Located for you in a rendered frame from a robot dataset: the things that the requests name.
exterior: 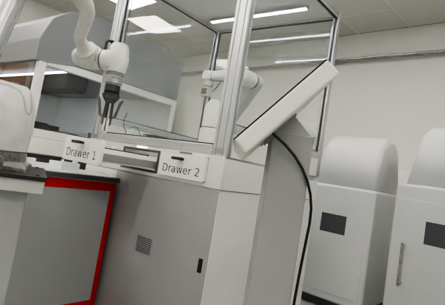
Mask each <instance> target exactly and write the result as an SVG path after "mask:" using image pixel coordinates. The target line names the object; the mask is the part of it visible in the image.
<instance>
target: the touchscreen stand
mask: <svg viewBox="0 0 445 305"><path fill-rule="evenodd" d="M274 133H275V134H276V135H277V136H278V137H280V138H281V139H282V140H283V141H284V142H285V143H286V144H287V145H288V146H289V148H290V149H291V150H292V152H293V153H294V154H295V155H296V156H297V158H298V160H299V161H300V163H301V165H302V166H303V168H304V170H305V173H306V175H307V178H309V169H310V164H311V156H312V150H313V142H314V138H313V137H310V136H302V135H298V134H290V133H285V132H277V131H275V132H274ZM306 192H307V183H306V180H305V178H304V176H303V173H302V170H301V168H300V167H299V165H298V164H297V162H296V161H295V158H294V157H293V156H292V155H291V154H290V152H289V151H288V150H287V148H286V147H285V146H284V145H283V144H282V143H281V142H280V141H279V140H278V139H277V138H275V137H274V136H272V141H271V142H270V143H269V144H268V149H267V154H266V162H265V167H264V175H263V179H262V188H261V193H260V201H259V205H258V213H257V218H256V226H255V231H254V239H253V244H252V252H251V257H250V264H249V269H248V277H247V282H246V290H245V295H244V303H243V305H290V302H291V293H292V288H293V279H294V274H295V266H296V260H297V252H298V247H299V238H300V233H301V224H302V219H303V211H304V205H305V197H306Z"/></svg>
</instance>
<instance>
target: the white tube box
mask: <svg viewBox="0 0 445 305"><path fill-rule="evenodd" d="M79 166H80V164H78V163H72V162H67V161H64V162H61V161H56V160H51V159H50V161H49V165H48V167H51V168H54V169H61V170H69V171H79Z"/></svg>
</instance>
